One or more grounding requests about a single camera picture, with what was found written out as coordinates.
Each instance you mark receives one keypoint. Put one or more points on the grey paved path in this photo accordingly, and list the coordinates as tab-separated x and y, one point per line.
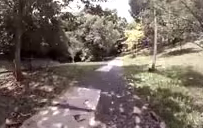
89	100

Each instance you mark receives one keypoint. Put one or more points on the wood of trees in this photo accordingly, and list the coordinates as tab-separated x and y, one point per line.
95	36

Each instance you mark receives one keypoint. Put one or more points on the leaf-strewn ground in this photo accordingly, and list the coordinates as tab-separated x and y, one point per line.
29	87

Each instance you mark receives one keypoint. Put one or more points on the thin pale tree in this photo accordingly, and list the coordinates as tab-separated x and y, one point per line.
154	43

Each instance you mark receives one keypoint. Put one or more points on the green grass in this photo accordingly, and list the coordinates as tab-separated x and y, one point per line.
177	80

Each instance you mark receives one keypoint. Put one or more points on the group of leafy trees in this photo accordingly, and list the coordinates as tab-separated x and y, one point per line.
189	20

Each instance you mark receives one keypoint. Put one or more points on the tree with reddish trunk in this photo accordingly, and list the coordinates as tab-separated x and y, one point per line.
18	50

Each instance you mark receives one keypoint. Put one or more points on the yellow-leaved bush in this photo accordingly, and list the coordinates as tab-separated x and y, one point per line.
134	36

